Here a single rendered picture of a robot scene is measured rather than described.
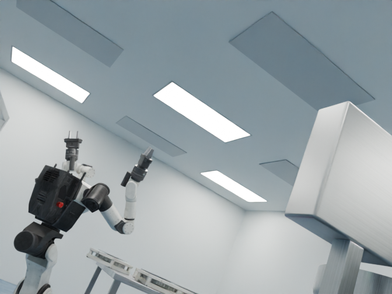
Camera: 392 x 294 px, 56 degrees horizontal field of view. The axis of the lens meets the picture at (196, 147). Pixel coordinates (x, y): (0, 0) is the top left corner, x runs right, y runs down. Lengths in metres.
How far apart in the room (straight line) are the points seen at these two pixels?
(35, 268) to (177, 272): 5.11
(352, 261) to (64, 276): 6.25
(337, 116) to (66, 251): 6.21
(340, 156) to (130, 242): 6.38
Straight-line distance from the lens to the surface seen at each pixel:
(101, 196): 2.22
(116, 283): 2.35
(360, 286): 0.91
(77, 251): 6.76
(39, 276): 2.50
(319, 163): 0.72
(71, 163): 2.70
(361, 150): 0.77
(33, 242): 2.20
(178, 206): 7.29
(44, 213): 2.27
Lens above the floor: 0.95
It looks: 20 degrees up
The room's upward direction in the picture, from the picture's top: 24 degrees clockwise
